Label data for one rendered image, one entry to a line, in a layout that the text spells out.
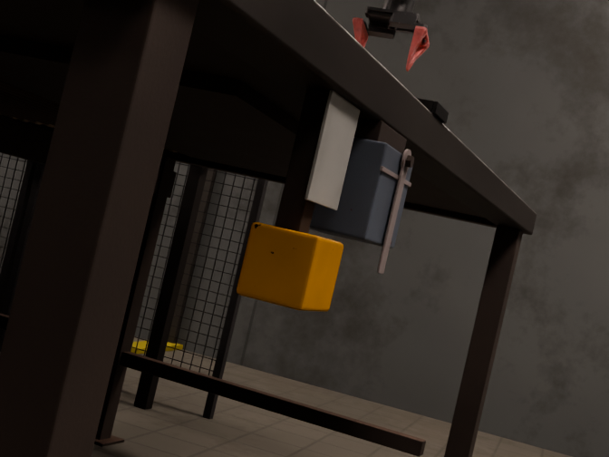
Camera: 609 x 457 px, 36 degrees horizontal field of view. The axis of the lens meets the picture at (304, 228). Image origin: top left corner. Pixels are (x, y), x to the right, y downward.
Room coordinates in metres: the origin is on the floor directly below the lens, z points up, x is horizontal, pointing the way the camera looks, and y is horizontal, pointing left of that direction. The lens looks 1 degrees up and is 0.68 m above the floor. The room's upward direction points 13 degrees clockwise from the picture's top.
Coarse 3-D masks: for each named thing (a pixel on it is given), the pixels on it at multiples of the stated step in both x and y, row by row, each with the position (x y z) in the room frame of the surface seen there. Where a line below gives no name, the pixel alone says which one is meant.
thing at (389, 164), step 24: (360, 120) 1.15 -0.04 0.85; (360, 144) 1.14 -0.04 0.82; (384, 144) 1.13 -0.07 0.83; (360, 168) 1.14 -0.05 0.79; (384, 168) 1.13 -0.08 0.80; (408, 168) 1.21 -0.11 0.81; (360, 192) 1.14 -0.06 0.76; (384, 192) 1.16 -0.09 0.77; (312, 216) 1.16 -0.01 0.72; (336, 216) 1.14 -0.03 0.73; (360, 216) 1.13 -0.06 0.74; (384, 216) 1.18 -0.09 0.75; (360, 240) 1.21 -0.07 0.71; (384, 240) 1.19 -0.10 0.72; (384, 264) 1.21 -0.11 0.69
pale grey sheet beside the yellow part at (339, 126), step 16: (336, 96) 1.01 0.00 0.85; (336, 112) 1.03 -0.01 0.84; (352, 112) 1.07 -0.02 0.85; (336, 128) 1.04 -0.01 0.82; (352, 128) 1.08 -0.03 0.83; (320, 144) 1.00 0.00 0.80; (336, 144) 1.05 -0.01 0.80; (352, 144) 1.09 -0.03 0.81; (320, 160) 1.01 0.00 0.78; (336, 160) 1.06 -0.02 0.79; (320, 176) 1.02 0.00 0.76; (336, 176) 1.07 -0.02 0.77; (320, 192) 1.03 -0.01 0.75; (336, 192) 1.08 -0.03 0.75; (336, 208) 1.09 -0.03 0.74
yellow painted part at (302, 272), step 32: (320, 96) 1.03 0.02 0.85; (320, 128) 1.02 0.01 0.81; (288, 192) 1.03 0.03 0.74; (256, 224) 1.01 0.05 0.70; (288, 224) 1.03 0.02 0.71; (256, 256) 1.01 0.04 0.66; (288, 256) 0.99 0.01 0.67; (320, 256) 1.00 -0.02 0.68; (256, 288) 1.00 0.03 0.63; (288, 288) 0.99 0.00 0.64; (320, 288) 1.02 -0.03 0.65
